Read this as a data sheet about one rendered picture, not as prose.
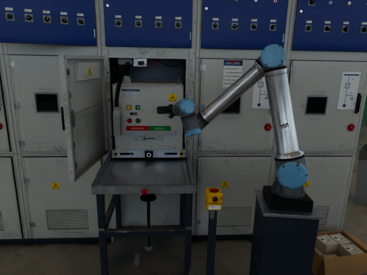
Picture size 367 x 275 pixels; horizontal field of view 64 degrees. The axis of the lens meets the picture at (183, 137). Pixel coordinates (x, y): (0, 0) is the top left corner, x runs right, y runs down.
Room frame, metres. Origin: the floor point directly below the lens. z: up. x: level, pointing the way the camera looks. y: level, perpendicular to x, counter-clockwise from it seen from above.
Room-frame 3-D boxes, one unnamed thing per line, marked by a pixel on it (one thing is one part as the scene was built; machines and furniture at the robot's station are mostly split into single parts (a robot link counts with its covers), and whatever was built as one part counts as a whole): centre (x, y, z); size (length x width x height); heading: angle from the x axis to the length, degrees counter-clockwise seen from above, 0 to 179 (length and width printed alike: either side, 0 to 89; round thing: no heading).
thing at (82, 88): (1.95, 0.66, 1.21); 0.63 x 0.07 x 0.74; 175
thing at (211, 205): (1.42, -0.17, 0.85); 0.08 x 0.08 x 0.10; 4
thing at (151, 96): (2.04, 0.25, 1.15); 0.48 x 0.01 x 0.48; 94
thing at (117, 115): (1.96, 0.45, 1.14); 0.08 x 0.05 x 0.17; 4
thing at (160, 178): (1.93, 0.25, 0.82); 0.68 x 0.62 x 0.06; 4
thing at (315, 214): (1.61, -0.62, 0.74); 0.32 x 0.32 x 0.02; 85
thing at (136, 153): (2.06, 0.25, 0.90); 0.54 x 0.05 x 0.06; 94
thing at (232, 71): (2.29, -0.37, 1.47); 0.15 x 0.01 x 0.21; 94
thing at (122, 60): (2.66, 0.29, 1.18); 0.78 x 0.69 x 0.79; 4
